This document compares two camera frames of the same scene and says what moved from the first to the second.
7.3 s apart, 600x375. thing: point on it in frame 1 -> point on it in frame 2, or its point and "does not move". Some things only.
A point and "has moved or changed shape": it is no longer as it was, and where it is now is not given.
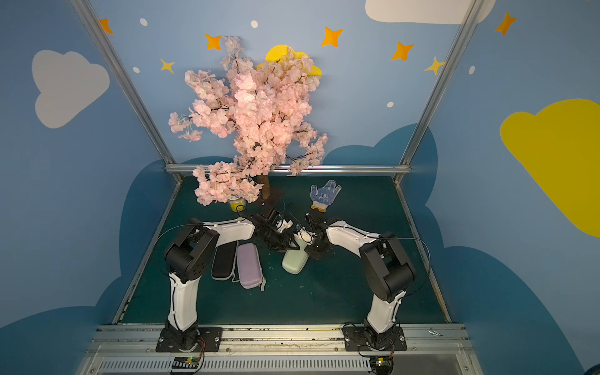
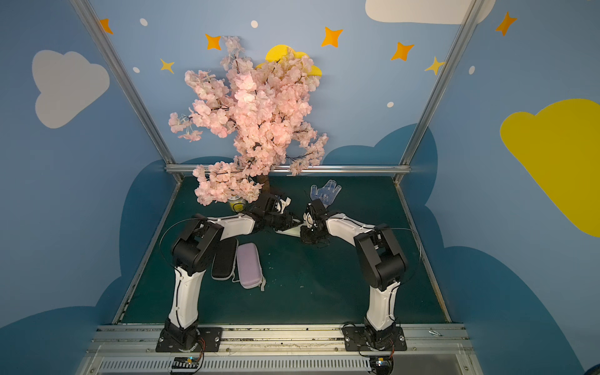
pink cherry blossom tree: x=268 y=107 does not move
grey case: x=294 y=260 has moved or changed shape
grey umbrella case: x=248 y=268 does not move
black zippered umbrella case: x=223 y=262 does not move
